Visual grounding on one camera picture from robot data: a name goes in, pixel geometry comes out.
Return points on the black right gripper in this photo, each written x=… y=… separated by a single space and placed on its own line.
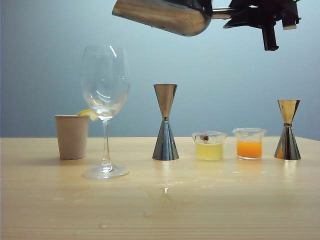
x=270 y=15

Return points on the stainless steel ice scoop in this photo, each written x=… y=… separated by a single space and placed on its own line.
x=170 y=17

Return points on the brown stick in beaker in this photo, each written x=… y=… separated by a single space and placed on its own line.
x=204 y=138

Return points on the glass beaker with orange juice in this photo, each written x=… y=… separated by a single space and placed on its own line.
x=249 y=148

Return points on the gold double-ended jigger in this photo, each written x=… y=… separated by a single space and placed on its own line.
x=287 y=145

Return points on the glass beaker with yellow juice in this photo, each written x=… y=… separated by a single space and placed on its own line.
x=209 y=150

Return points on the silver double-ended jigger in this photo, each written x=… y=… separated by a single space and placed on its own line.
x=165 y=145

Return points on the clear wine glass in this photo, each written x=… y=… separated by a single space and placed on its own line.
x=106 y=100

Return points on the yellow lemon slice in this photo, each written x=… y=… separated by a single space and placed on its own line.
x=86 y=113

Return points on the water puddle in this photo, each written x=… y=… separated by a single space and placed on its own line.
x=172 y=191

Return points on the beige paper cup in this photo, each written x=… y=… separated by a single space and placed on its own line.
x=72 y=137

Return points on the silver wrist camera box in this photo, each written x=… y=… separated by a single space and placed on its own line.
x=290 y=24

